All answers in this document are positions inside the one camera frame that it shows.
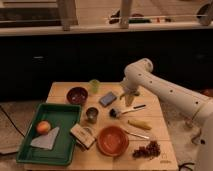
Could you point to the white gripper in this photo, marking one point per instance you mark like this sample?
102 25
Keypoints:
129 96

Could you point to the blue sponge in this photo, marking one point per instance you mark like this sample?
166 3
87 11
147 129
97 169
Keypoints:
107 99

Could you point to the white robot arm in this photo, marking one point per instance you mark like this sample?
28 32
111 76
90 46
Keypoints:
196 106

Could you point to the orange-red bowl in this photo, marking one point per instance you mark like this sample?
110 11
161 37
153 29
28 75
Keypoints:
112 141

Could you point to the dark maroon bowl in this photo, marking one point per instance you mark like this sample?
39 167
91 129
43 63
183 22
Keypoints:
77 96

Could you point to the green plastic cup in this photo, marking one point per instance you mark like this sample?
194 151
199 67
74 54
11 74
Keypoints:
94 86

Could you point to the metal knife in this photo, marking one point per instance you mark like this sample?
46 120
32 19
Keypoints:
137 135

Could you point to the metal cup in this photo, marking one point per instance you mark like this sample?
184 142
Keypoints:
92 114

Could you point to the bunch of dark grapes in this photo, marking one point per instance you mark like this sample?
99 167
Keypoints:
149 151

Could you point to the wooden block brush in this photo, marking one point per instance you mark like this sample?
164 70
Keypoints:
82 136

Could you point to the red peach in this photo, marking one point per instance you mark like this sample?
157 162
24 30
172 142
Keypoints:
43 127

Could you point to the green plastic tray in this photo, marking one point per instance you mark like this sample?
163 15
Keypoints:
57 146

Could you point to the grey folded cloth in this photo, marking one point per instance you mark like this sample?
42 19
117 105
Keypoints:
46 141

